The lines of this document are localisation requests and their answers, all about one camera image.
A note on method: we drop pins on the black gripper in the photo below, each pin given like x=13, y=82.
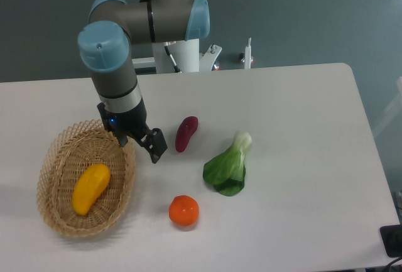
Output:
x=133, y=123

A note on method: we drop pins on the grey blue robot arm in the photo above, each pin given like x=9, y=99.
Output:
x=173, y=28

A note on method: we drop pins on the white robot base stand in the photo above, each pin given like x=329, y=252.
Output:
x=180, y=57

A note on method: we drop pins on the yellow mango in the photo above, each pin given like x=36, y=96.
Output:
x=89, y=187

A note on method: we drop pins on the woven wicker basket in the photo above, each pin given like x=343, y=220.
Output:
x=76, y=148

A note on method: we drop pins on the purple sweet potato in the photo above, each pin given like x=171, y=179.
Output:
x=184, y=133

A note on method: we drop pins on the orange tangerine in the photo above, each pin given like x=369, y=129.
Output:
x=183, y=211

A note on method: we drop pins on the green bok choy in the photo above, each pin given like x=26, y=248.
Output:
x=226, y=172

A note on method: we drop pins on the black power socket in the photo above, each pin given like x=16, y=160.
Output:
x=391, y=237

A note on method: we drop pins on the white levelling foot bracket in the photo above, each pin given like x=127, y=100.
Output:
x=246, y=57

